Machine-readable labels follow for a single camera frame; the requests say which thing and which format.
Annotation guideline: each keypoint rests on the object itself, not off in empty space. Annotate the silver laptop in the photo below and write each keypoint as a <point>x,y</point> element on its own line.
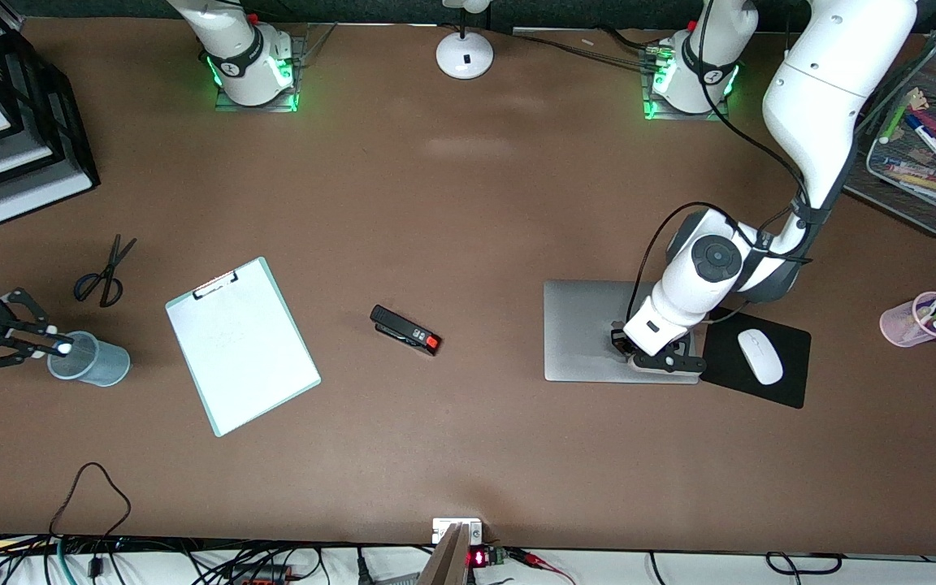
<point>582,333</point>

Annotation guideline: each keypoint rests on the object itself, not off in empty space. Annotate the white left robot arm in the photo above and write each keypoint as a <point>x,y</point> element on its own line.
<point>825,97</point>

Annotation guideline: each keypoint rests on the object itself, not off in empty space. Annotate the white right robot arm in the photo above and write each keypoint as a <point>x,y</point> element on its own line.
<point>232,41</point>

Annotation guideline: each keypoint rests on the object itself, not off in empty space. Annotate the green marker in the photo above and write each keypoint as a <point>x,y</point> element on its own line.
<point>897,122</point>

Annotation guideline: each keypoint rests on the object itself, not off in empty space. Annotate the white marker with blue cap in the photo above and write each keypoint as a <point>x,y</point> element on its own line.
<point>933,144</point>

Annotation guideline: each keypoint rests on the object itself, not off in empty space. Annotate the black scissors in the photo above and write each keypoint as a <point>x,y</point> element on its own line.
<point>106,284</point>

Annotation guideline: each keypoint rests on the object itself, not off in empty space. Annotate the white computer mouse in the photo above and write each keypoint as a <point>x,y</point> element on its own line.
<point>760,356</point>

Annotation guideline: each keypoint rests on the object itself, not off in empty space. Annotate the blue mesh pen cup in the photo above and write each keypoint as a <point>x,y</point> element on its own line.
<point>106,364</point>

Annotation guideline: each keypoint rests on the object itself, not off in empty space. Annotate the black mouse pad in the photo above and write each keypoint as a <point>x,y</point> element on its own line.
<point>793,374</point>

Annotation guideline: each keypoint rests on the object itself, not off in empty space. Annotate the black stacked paper tray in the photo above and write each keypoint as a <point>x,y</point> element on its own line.
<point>70,158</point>

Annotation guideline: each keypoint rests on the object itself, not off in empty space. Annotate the white clipboard with green edge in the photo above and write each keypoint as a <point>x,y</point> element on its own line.
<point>249,366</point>

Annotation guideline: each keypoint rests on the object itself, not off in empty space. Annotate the black stapler with red end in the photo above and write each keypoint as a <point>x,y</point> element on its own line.
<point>403,327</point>

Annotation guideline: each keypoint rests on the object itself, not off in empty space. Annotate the pink translucent pen cup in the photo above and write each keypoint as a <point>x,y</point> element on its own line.
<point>899,325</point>

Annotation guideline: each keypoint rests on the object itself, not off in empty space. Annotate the circuit board with red display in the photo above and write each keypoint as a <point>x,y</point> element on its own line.
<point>478,558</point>

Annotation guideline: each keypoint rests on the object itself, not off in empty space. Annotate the black mesh desk organizer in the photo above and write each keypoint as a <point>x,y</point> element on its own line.
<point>890,191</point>

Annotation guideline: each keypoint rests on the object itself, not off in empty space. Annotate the white round lamp base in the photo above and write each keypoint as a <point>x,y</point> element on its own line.
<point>465,55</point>

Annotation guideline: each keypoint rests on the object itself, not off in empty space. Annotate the black orange power strip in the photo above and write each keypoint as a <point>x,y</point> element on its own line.
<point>261,575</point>

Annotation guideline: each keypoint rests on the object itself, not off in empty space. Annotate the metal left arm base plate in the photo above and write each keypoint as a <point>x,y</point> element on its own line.
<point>687,117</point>

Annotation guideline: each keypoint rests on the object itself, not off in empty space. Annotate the white mounting bracket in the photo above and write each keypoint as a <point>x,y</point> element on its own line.
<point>444,528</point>

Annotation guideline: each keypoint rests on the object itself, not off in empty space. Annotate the grey camera post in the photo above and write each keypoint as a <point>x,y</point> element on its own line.
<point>445,565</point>

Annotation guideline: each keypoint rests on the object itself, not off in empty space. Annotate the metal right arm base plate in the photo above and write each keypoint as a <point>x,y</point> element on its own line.
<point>273,108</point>

